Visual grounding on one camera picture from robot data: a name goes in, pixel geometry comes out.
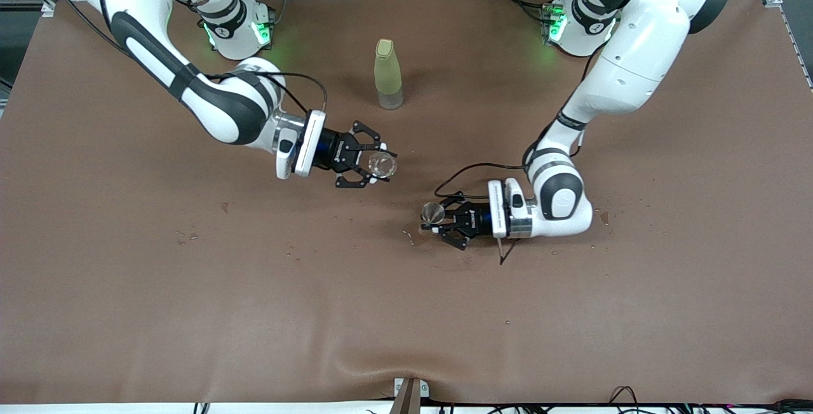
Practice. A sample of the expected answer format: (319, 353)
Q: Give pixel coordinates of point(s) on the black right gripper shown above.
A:
(331, 150)

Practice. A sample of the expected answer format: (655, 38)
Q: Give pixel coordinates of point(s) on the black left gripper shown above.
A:
(477, 218)

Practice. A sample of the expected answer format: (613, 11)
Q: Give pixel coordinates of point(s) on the clear glass measuring cup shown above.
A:
(382, 164)

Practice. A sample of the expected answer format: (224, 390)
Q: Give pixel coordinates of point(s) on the steel double jigger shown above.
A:
(433, 212)

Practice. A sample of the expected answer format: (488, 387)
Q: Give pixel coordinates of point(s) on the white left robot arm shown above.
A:
(641, 52)

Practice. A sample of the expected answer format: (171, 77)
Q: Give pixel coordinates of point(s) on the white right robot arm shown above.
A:
(152, 58)

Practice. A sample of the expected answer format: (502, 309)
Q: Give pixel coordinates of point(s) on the green sleeved glass bottle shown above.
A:
(388, 71)

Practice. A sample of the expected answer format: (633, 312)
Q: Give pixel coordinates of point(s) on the brown table mat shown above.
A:
(190, 306)

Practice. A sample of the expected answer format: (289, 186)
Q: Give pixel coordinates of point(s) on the metal table edge bracket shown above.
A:
(411, 395)

